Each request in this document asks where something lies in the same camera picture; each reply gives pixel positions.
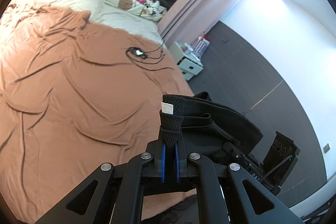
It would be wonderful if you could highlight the black knit garment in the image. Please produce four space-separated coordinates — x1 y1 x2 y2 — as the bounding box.
159 92 263 161

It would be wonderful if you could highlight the black equipment case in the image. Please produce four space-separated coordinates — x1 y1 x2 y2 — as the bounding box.
223 131 300 196

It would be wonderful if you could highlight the brown bed blanket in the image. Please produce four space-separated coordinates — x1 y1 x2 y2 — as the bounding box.
1 3 192 223

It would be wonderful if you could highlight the white bedside nightstand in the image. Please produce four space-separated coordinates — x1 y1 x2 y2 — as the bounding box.
169 42 203 81

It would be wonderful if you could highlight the small black white device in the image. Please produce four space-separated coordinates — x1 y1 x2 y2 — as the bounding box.
131 48 144 56

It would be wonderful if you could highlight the black white patterned cloth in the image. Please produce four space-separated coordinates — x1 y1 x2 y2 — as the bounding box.
143 0 167 16

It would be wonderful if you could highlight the cream bed sheet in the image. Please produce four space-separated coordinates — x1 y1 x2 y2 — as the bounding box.
11 0 162 44

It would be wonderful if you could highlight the black cable on bed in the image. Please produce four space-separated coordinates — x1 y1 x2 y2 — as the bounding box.
125 40 176 73

